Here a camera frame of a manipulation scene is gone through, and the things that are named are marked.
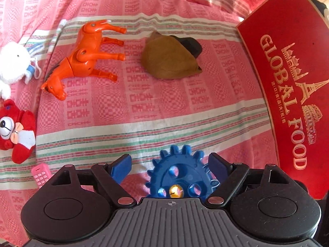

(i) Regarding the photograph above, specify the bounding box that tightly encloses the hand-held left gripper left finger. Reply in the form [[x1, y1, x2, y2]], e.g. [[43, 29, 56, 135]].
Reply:
[[51, 154, 137, 208]]

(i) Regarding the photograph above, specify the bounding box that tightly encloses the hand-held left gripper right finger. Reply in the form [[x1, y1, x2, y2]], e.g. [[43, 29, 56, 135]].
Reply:
[[205, 152, 291, 208]]

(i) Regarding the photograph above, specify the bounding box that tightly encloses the blue plastic toy gear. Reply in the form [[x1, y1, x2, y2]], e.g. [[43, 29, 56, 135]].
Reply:
[[144, 144, 221, 200]]

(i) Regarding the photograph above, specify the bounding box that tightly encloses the red cardboard box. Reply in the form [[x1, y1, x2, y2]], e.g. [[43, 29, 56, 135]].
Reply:
[[236, 0, 329, 200]]

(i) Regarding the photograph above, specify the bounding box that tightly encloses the black plush mouse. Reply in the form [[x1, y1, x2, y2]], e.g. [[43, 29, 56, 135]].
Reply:
[[308, 0, 329, 26]]

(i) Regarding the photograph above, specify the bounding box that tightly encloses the pink striped blanket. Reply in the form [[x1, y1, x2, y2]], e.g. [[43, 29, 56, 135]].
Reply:
[[0, 0, 280, 242]]

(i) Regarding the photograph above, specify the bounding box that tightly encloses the pink toy phone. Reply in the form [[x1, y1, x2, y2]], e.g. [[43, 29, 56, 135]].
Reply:
[[31, 164, 53, 189]]

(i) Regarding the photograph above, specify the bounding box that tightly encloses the red plush bear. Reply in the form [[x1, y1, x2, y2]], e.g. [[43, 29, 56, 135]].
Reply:
[[0, 98, 37, 164]]

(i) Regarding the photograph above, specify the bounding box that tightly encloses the orange plastic toy horse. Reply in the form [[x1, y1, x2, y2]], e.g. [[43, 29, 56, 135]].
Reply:
[[41, 19, 127, 101]]

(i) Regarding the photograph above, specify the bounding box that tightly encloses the brown plush pouch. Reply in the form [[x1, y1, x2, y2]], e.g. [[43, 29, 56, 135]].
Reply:
[[140, 30, 204, 80]]

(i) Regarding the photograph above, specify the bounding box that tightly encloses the white plush bunny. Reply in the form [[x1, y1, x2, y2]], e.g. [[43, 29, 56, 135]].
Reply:
[[0, 19, 68, 100]]

